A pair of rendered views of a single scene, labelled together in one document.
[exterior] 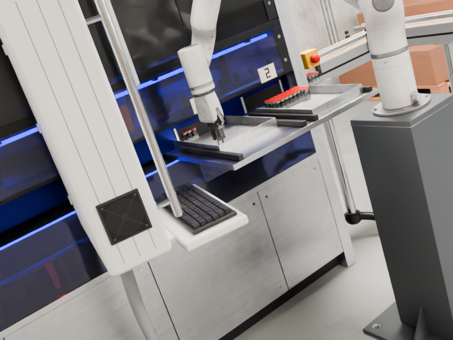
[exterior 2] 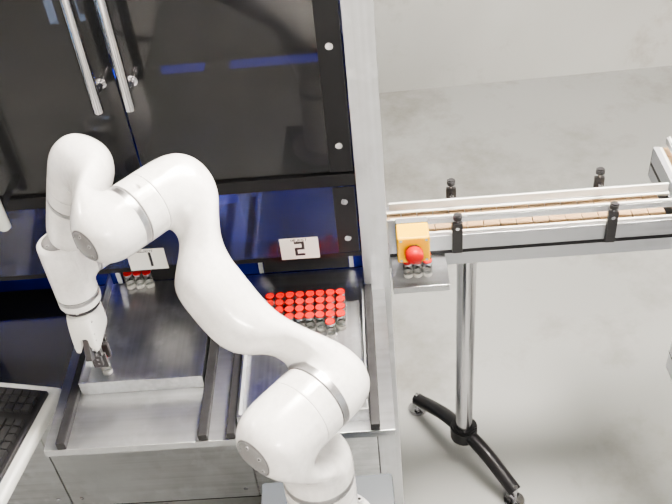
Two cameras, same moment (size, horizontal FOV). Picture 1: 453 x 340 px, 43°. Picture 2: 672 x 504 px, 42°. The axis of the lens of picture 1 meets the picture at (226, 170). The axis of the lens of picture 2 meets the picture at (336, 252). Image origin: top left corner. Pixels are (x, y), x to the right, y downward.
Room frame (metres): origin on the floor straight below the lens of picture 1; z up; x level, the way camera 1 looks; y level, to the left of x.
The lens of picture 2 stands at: (1.13, -1.14, 2.27)
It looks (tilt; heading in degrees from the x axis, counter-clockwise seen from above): 41 degrees down; 33
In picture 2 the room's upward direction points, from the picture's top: 6 degrees counter-clockwise
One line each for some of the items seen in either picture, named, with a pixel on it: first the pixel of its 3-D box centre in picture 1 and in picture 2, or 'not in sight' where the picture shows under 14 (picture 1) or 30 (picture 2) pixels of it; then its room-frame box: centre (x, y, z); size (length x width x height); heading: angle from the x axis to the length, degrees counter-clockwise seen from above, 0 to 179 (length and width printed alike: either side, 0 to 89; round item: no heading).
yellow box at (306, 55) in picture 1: (307, 59); (412, 240); (2.48, -0.49, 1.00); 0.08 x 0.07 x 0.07; 29
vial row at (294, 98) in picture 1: (292, 98); (305, 322); (2.23, -0.34, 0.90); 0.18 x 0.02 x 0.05; 119
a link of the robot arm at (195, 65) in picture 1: (195, 65); (69, 264); (1.95, -0.01, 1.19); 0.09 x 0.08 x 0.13; 168
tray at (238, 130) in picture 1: (223, 133); (153, 326); (2.09, -0.03, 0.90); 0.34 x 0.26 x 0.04; 29
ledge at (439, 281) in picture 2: (311, 85); (419, 268); (2.52, -0.48, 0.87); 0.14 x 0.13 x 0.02; 29
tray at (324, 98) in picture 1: (307, 100); (304, 354); (2.15, -0.39, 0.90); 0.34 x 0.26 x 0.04; 29
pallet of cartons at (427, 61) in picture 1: (408, 47); not in sight; (5.03, -1.90, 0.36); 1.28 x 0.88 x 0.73; 31
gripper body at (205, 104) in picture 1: (207, 104); (87, 318); (1.95, -0.01, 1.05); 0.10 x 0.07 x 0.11; 29
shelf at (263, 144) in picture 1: (269, 123); (228, 353); (2.11, -0.21, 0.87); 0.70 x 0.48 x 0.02; 119
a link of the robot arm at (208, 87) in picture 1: (201, 88); (79, 295); (1.95, -0.01, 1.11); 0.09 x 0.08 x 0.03; 29
